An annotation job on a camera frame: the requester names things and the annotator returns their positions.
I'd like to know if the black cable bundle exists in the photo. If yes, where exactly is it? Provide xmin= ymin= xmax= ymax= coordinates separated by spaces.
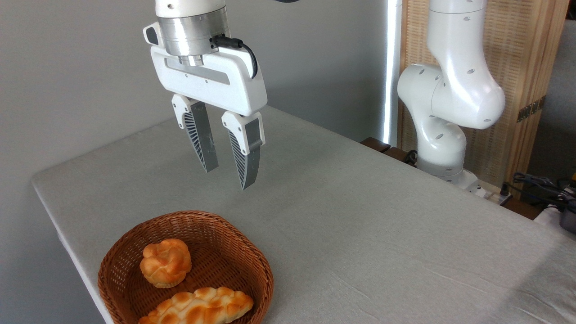
xmin=500 ymin=172 xmax=576 ymax=212

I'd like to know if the brass screen hinge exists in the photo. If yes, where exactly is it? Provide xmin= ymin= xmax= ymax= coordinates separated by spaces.
xmin=516 ymin=95 xmax=547 ymax=123

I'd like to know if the brown wicker basket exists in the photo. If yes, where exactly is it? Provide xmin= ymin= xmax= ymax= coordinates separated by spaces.
xmin=98 ymin=210 xmax=274 ymax=324

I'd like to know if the long braided bread loaf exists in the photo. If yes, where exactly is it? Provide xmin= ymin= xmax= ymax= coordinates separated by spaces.
xmin=138 ymin=287 xmax=254 ymax=324

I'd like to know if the white power strip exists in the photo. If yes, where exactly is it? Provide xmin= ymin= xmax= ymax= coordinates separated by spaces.
xmin=476 ymin=179 xmax=513 ymax=206

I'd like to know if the grey tablecloth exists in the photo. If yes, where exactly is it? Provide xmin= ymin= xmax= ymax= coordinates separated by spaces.
xmin=31 ymin=104 xmax=576 ymax=324

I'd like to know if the dark brown wooden furniture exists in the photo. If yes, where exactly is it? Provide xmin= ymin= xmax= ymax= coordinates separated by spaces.
xmin=360 ymin=137 xmax=417 ymax=165

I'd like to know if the round knotted bread roll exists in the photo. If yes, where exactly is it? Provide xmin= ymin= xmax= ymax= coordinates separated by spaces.
xmin=139 ymin=238 xmax=192 ymax=288

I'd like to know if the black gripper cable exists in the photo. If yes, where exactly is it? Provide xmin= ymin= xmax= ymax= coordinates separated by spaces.
xmin=210 ymin=35 xmax=259 ymax=80

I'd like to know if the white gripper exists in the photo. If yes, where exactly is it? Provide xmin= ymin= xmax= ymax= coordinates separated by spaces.
xmin=144 ymin=22 xmax=268 ymax=190

